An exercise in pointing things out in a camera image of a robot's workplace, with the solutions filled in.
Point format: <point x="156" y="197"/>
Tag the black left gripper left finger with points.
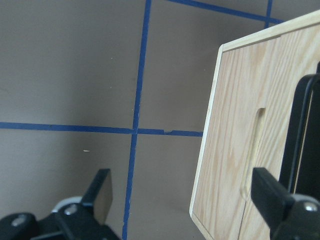
<point x="99" y="196"/>

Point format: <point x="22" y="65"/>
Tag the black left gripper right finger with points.
<point x="271" y="199"/>

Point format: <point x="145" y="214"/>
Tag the wooden drawer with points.
<point x="237" y="137"/>

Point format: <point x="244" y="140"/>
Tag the light wooden drawer cabinet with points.
<point x="212" y="130"/>

